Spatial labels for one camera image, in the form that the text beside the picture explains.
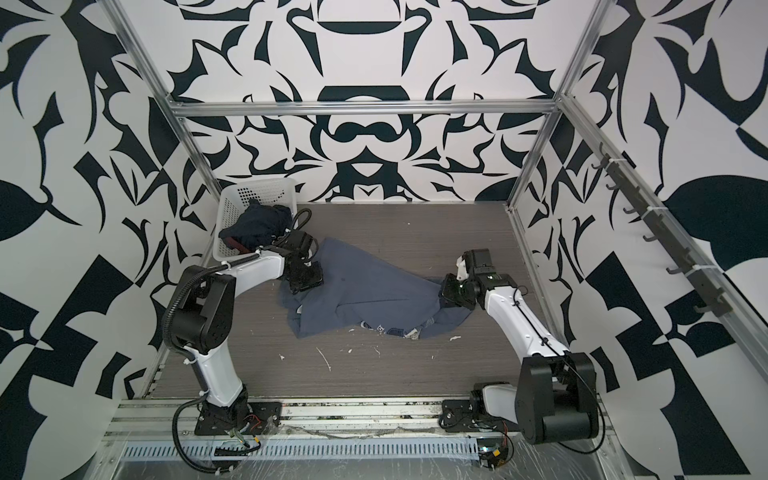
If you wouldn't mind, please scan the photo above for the blue-grey tank top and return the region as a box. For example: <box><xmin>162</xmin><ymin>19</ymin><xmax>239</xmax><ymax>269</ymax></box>
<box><xmin>278</xmin><ymin>237</ymin><xmax>471</xmax><ymax>339</ymax></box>

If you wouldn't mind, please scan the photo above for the white plastic laundry basket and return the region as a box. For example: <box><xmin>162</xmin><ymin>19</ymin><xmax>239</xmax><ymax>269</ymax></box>
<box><xmin>212</xmin><ymin>177</ymin><xmax>297</xmax><ymax>261</ymax></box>

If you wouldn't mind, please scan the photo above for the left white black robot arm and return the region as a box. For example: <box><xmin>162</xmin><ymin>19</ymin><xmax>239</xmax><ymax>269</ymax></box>
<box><xmin>161</xmin><ymin>231</ymin><xmax>323</xmax><ymax>411</ymax></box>

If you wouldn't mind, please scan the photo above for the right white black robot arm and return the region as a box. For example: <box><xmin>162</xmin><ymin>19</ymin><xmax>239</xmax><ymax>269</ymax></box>
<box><xmin>440</xmin><ymin>249</ymin><xmax>603</xmax><ymax>445</ymax></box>

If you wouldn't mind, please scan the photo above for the dark navy tank top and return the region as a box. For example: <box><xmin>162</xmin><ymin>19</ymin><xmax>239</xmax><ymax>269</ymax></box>
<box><xmin>218</xmin><ymin>200</ymin><xmax>293</xmax><ymax>253</ymax></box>

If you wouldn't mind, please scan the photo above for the maroon tank top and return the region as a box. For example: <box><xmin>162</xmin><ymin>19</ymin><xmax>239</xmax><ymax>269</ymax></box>
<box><xmin>223</xmin><ymin>237</ymin><xmax>251</xmax><ymax>254</ymax></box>

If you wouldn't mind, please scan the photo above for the green circuit board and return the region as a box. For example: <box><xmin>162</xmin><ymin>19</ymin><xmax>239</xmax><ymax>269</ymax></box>
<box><xmin>478</xmin><ymin>436</ymin><xmax>515</xmax><ymax>470</ymax></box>

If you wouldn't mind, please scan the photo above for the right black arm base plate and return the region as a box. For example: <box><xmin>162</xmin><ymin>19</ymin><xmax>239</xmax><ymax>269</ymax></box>
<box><xmin>438</xmin><ymin>400</ymin><xmax>499</xmax><ymax>433</ymax></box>

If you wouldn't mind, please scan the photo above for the white slotted cable duct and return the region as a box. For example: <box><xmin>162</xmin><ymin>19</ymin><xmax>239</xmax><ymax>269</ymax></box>
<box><xmin>119</xmin><ymin>436</ymin><xmax>484</xmax><ymax>462</ymax></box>

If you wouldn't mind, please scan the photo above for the aluminium front rail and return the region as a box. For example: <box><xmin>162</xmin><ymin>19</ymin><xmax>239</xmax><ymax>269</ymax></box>
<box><xmin>105</xmin><ymin>397</ymin><xmax>444</xmax><ymax>439</ymax></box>

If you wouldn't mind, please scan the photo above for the aluminium frame back crossbar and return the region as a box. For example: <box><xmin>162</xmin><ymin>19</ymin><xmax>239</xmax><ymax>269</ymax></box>
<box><xmin>170</xmin><ymin>99</ymin><xmax>556</xmax><ymax>118</ymax></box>

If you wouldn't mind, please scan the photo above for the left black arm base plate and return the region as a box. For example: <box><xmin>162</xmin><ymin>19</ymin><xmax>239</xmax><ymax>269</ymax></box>
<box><xmin>194</xmin><ymin>401</ymin><xmax>282</xmax><ymax>436</ymax></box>

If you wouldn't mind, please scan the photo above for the grey wall hook rack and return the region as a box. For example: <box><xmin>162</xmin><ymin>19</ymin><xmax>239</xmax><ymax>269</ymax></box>
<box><xmin>594</xmin><ymin>146</ymin><xmax>733</xmax><ymax>317</ymax></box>

